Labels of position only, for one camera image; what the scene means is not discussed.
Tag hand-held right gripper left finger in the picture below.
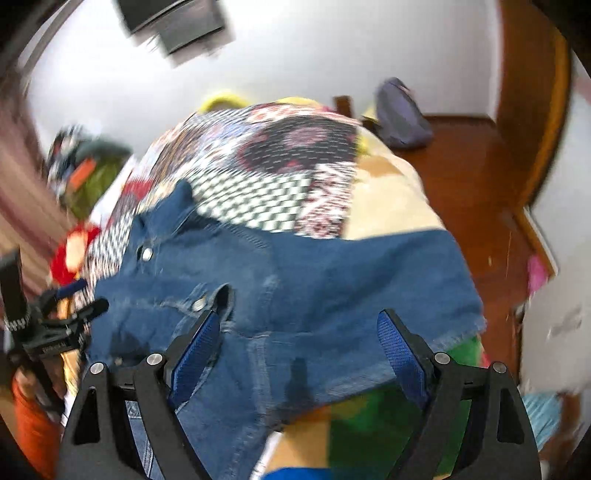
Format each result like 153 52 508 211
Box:
55 308 222 480

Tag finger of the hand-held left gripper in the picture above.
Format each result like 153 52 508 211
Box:
65 299 110 324
48 279 88 301

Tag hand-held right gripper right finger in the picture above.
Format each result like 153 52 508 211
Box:
376 308 542 480

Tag blue denim jeans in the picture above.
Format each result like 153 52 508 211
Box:
88 180 488 480

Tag person's left forearm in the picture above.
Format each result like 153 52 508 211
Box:
11 378 63 478

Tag red plush toy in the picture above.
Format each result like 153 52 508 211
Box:
48 222 102 282

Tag striped pink curtain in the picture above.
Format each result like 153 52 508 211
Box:
0 78 70 296

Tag white cloth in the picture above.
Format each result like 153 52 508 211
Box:
90 154 139 224

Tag green patterned bag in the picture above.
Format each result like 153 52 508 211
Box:
69 157 126 220

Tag orange box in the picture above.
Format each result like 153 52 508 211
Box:
69 157 100 192

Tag pile of assorted clutter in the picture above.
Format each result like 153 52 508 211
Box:
46 124 88 195

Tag pink cloth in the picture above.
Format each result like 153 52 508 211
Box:
526 256 550 294

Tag teal striped cloth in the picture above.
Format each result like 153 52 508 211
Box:
522 392 565 444

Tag patchwork printed bedsheet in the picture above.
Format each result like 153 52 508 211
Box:
83 102 361 315

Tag purple grey backpack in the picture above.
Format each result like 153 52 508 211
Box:
374 78 435 149

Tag dark wall-mounted box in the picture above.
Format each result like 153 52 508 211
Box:
115 0 227 68

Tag wooden door frame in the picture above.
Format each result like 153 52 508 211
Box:
496 0 573 278

